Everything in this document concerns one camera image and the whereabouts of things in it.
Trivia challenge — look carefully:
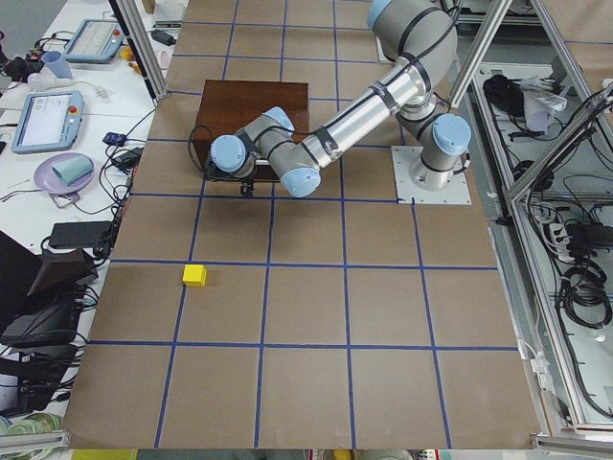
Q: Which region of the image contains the blue plastic cup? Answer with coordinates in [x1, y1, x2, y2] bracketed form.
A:
[41, 51, 73, 79]

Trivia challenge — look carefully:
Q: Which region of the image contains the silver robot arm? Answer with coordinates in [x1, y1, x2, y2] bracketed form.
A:
[203, 1, 471, 197]

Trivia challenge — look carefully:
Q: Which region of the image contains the green cup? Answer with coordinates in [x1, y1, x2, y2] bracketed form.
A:
[52, 155, 93, 186]

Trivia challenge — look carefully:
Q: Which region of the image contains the upper teach pendant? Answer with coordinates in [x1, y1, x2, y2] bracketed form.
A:
[64, 19, 125, 64]

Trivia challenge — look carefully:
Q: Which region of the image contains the teach pendant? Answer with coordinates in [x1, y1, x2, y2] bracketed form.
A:
[11, 91, 84, 154]
[64, 19, 125, 64]

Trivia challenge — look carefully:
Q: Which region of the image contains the dark wooden drawer cabinet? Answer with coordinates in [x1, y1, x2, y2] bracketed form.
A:
[190, 80, 309, 181]

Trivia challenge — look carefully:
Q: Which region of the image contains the purple plate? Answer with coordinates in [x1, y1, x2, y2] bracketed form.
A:
[34, 152, 94, 195]

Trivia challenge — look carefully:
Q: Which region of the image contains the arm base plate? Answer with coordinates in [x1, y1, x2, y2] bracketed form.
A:
[391, 146, 471, 205]

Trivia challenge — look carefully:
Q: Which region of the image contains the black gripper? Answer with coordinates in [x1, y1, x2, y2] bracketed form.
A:
[204, 158, 257, 196]

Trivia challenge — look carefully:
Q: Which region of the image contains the yellow cube block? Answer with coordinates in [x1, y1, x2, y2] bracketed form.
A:
[182, 264, 208, 288]

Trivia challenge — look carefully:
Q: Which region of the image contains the lower teach pendant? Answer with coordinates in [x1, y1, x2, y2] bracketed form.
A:
[11, 91, 84, 154]

